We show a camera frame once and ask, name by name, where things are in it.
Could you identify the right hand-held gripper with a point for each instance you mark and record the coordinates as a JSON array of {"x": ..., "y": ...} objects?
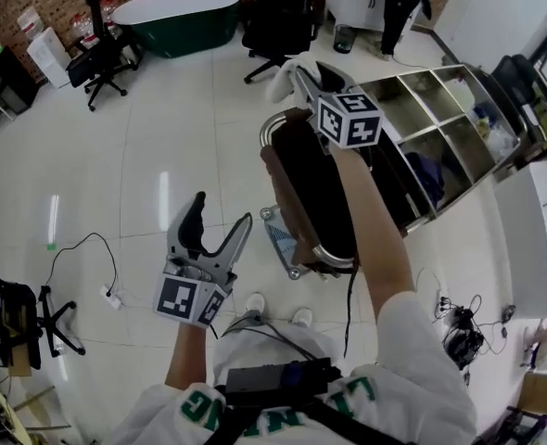
[{"x": 347, "y": 121}]

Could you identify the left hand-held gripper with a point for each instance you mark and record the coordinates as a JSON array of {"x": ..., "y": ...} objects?
[{"x": 185, "y": 295}]

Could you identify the white towel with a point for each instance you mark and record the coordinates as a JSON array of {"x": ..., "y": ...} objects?
[{"x": 283, "y": 79}]

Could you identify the person's left forearm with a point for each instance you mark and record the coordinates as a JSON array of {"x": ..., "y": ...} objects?
[{"x": 186, "y": 355}]

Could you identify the person's right forearm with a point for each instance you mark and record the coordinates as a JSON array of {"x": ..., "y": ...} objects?
[{"x": 371, "y": 220}]

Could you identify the metal shelf unit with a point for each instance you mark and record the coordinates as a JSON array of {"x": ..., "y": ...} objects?
[{"x": 454, "y": 132}]

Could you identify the mesh waste bin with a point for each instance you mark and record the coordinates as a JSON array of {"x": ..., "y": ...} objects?
[{"x": 344, "y": 40}]

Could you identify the wide black office chair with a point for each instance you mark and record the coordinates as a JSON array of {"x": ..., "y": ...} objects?
[{"x": 280, "y": 21}]

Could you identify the person's left white shoe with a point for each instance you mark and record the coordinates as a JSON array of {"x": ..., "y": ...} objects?
[{"x": 255, "y": 304}]

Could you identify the person's white shoe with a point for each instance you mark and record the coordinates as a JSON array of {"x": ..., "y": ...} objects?
[
  {"x": 302, "y": 317},
  {"x": 255, "y": 304}
]

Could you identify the white power strip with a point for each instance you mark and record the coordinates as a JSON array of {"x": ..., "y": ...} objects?
[{"x": 112, "y": 297}]

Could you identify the person's light trousers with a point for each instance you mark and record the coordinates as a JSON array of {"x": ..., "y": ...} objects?
[{"x": 264, "y": 346}]

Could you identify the person's right white shoe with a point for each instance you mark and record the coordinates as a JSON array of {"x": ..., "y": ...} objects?
[{"x": 302, "y": 317}]

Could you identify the blue cloth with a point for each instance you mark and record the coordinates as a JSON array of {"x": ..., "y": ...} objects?
[{"x": 424, "y": 176}]

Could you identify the dark green bathtub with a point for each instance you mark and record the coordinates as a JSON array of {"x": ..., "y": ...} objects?
[{"x": 181, "y": 21}]

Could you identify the black chest-worn box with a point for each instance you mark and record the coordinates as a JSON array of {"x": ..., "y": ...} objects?
[{"x": 273, "y": 378}]

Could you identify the black star-base chair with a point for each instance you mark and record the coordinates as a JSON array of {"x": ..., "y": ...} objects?
[{"x": 55, "y": 318}]

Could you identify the clear plastic bags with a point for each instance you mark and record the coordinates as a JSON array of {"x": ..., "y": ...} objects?
[{"x": 493, "y": 132}]

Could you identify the black mesh chair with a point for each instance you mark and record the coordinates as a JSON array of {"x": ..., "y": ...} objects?
[{"x": 517, "y": 79}]

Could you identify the black office chair with headrest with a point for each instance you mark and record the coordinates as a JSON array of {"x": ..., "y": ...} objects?
[{"x": 102, "y": 58}]

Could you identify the small cardboard box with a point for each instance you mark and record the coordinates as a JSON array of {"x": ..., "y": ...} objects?
[{"x": 19, "y": 359}]

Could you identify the white water dispenser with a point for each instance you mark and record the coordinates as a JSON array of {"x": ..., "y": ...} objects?
[{"x": 48, "y": 58}]

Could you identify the clear water bottle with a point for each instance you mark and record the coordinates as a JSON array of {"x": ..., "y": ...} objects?
[{"x": 82, "y": 28}]

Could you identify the person's white shirt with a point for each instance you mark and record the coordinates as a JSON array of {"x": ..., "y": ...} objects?
[{"x": 403, "y": 387}]

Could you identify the black desk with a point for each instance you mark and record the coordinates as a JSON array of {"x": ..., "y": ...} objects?
[{"x": 4, "y": 81}]

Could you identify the white counter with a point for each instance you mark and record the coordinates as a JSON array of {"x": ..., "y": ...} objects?
[{"x": 530, "y": 239}]

